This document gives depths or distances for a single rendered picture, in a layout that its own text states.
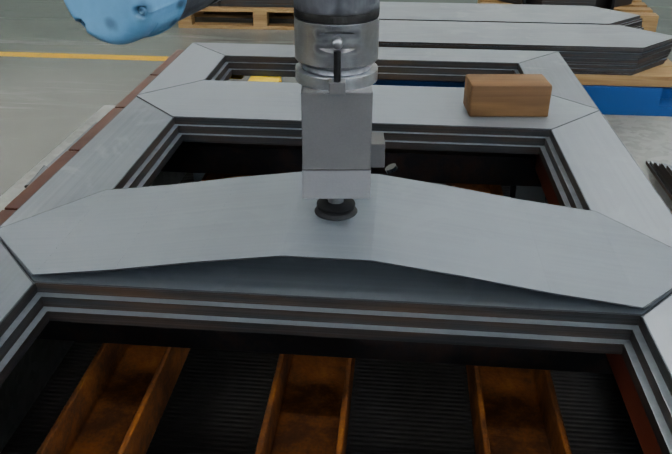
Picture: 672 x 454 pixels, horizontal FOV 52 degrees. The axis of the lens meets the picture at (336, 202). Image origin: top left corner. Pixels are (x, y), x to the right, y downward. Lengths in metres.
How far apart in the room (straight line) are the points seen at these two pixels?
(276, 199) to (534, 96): 0.50
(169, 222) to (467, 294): 0.31
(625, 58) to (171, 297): 1.13
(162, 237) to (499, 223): 0.34
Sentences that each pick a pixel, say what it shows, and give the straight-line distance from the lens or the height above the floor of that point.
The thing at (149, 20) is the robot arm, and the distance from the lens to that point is 0.51.
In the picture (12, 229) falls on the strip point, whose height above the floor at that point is 0.85.
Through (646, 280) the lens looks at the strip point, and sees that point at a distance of 0.72.
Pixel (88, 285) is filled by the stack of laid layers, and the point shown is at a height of 0.85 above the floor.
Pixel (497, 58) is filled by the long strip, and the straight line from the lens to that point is 1.39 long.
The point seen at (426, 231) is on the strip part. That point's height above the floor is 0.89.
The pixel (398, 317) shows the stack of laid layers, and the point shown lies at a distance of 0.65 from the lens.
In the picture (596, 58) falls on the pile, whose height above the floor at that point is 0.82.
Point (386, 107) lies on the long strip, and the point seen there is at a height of 0.85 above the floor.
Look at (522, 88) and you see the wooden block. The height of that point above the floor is 0.90.
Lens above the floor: 1.22
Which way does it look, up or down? 28 degrees down
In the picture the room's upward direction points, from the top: straight up
